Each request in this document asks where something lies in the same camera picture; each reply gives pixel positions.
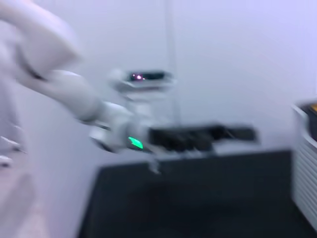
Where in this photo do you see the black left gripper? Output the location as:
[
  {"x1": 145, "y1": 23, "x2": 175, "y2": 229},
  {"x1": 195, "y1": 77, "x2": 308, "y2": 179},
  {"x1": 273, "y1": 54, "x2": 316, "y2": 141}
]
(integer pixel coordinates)
[{"x1": 148, "y1": 124, "x2": 258, "y2": 155}]

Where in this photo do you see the white robot head camera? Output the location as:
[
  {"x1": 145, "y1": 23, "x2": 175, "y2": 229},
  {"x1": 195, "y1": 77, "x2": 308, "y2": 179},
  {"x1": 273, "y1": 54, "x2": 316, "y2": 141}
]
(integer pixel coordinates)
[{"x1": 108, "y1": 69, "x2": 177, "y2": 126}]

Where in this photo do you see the black tablecloth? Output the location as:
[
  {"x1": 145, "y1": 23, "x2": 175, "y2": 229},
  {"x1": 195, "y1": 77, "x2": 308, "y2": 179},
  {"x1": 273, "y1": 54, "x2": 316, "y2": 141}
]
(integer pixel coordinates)
[{"x1": 79, "y1": 148, "x2": 317, "y2": 238}]

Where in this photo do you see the grey perforated storage box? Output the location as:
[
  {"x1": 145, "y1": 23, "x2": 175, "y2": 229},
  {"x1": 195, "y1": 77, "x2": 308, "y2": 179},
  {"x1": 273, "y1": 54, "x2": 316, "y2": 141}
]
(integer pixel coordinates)
[{"x1": 291, "y1": 100, "x2": 317, "y2": 225}]

